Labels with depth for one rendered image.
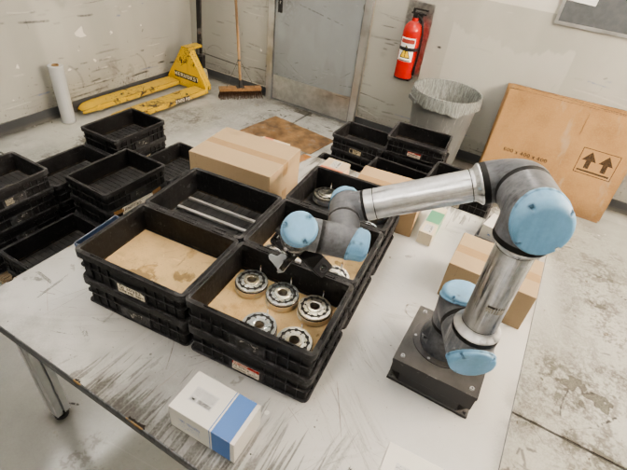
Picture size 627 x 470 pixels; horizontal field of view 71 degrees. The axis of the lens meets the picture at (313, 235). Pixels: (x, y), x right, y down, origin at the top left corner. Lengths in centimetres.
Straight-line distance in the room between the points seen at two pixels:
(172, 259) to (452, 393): 96
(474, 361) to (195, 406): 70
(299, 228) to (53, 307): 99
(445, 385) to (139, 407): 84
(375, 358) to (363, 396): 15
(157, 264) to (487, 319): 101
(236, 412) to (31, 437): 121
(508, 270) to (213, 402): 78
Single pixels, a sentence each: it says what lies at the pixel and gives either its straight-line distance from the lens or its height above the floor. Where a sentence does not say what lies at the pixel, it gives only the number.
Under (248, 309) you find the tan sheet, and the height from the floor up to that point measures 83.
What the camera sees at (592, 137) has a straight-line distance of 404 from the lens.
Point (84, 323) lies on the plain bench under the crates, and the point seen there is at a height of 70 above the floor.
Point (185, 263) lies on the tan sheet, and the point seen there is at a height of 83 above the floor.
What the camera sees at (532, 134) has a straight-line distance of 403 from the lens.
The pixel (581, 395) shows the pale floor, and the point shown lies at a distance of 270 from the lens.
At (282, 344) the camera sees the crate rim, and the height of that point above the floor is 93.
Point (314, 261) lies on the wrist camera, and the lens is 111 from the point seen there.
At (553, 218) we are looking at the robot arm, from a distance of 92.
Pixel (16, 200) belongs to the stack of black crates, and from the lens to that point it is 260.
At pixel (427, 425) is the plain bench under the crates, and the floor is 70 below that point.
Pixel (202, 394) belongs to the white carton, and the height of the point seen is 79.
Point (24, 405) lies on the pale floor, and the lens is 235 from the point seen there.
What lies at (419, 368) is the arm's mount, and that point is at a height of 80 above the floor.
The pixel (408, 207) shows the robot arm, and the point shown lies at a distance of 103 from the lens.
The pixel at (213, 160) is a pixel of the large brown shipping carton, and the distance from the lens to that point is 196.
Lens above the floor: 184
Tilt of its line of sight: 38 degrees down
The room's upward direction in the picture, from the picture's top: 8 degrees clockwise
